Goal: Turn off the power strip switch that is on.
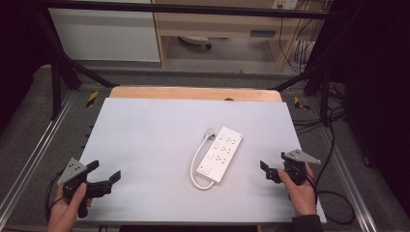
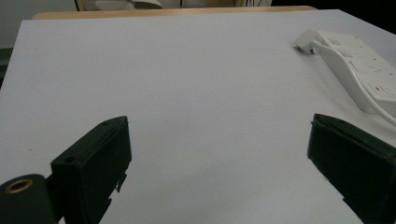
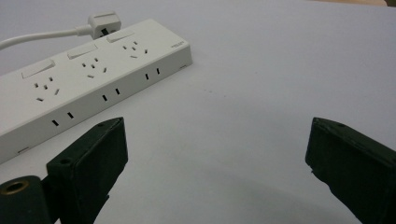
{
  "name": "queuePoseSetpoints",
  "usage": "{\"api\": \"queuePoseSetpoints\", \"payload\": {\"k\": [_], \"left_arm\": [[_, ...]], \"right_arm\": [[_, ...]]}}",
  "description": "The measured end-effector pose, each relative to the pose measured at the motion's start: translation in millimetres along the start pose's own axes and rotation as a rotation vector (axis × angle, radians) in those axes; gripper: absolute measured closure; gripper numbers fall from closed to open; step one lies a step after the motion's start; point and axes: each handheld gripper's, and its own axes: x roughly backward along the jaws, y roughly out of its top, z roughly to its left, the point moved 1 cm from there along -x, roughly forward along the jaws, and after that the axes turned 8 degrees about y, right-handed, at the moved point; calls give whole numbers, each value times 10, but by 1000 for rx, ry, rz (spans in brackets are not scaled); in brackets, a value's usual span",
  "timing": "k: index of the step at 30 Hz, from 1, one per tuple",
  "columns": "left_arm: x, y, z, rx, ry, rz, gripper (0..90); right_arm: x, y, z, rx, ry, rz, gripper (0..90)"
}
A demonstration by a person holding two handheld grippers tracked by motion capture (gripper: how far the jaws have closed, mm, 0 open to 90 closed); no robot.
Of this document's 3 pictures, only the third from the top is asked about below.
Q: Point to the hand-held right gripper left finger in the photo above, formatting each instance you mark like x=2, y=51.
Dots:
x=90, y=165

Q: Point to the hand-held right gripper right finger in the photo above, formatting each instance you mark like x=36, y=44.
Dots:
x=358, y=165

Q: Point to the white power strip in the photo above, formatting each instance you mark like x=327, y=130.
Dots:
x=81, y=81

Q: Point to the white plug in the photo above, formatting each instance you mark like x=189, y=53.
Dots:
x=104, y=23

